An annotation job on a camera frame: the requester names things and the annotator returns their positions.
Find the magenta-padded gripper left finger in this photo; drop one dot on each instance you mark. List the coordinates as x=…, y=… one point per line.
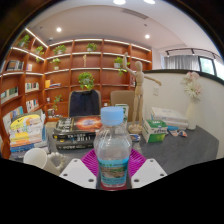
x=78, y=172

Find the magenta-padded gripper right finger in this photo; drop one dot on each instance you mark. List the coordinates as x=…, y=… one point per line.
x=148, y=172

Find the clear blue-capped water bottle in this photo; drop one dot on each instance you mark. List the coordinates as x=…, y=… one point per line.
x=113, y=150

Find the green white tissue box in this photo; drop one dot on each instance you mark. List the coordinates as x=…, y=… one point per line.
x=155, y=131

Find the cream ceramic mug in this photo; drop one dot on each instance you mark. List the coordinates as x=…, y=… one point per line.
x=38, y=158

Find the dark book stack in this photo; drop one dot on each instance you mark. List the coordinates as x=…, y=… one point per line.
x=75, y=128

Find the white flat box stack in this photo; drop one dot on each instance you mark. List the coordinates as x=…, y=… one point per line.
x=170, y=116

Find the small green white carton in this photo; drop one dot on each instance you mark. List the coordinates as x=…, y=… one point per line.
x=125, y=111

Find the colourful book stack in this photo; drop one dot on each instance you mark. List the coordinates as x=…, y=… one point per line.
x=26, y=130

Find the dark office chair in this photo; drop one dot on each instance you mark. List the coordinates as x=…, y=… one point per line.
x=85, y=103

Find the white vase with flowers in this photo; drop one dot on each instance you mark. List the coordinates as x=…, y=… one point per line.
x=192, y=113

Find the white desk partition panel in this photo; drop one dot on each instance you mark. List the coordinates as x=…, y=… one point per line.
x=170, y=93

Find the wooden artist mannequin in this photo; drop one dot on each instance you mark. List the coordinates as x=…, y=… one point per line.
x=138, y=90

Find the wooden bookshelf unit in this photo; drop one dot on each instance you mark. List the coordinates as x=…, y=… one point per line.
x=96, y=66

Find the grey window curtain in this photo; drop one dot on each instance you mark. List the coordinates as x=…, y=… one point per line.
x=181, y=62

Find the ceiling lights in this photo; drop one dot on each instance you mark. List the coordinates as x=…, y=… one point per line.
x=119, y=1

